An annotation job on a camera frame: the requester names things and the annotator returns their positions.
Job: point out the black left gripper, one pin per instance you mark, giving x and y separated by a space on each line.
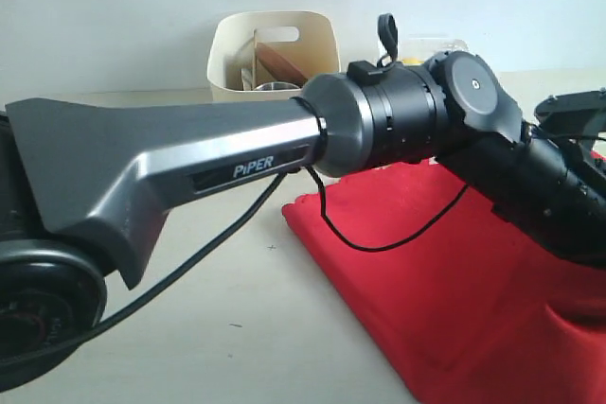
547 190

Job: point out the red scalloped cloth mat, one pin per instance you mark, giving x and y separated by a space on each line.
465 307

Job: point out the brown wooden plate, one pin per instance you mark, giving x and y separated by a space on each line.
279 66

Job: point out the stainless steel cup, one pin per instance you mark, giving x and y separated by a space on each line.
273 86

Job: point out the wooden chopstick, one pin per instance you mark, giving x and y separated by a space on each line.
255 60

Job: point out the cream plastic storage bin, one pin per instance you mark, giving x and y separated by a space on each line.
306 38

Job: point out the steel table knife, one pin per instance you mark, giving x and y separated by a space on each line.
247 80

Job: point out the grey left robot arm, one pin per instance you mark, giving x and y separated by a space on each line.
85 190

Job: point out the white perforated plastic basket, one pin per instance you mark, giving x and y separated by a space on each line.
424 47

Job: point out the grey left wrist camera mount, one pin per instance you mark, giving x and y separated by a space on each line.
577 114

